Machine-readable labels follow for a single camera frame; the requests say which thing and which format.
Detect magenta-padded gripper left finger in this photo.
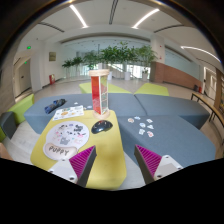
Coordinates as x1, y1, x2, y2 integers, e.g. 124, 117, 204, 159
47, 144, 98, 188

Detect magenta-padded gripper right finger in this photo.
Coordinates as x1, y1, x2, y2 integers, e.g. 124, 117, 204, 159
134, 144, 184, 185

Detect black computer mouse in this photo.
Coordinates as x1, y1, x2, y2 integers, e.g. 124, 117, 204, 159
90, 119, 114, 135

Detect round white printed mouse pad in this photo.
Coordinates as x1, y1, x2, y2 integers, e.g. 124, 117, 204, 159
42, 120, 91, 161

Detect small paper stickers group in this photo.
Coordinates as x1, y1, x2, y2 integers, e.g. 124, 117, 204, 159
127, 115, 155, 138

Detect dark blue folded umbrella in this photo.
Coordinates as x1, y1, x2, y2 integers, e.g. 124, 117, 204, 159
44, 98, 67, 115

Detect long grey upholstered bench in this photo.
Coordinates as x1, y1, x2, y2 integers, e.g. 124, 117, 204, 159
23, 92, 148, 135

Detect red prism tower wooden ends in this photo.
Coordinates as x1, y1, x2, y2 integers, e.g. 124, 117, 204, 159
88, 68, 111, 120

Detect yellow-green upholstered bench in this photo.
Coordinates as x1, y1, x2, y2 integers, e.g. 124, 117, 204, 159
134, 82, 170, 97
78, 81, 133, 95

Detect tan wooden stool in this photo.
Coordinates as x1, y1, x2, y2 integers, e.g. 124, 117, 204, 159
0, 142, 14, 161

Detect lime green seat block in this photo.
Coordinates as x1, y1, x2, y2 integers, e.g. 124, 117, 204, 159
0, 127, 7, 143
6, 93, 36, 126

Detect wooden slat bench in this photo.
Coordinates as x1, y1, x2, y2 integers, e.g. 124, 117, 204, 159
190, 91, 224, 129

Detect dark grey seat block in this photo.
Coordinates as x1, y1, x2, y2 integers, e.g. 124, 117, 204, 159
0, 111, 18, 140

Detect red fire extinguisher box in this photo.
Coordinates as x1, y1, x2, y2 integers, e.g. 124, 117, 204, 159
48, 73, 56, 86

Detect potted green plants row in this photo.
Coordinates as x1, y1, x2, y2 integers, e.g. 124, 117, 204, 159
61, 41, 158, 81

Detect ceiling strip lights group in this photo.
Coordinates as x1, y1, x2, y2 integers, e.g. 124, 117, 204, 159
68, 3, 222, 64

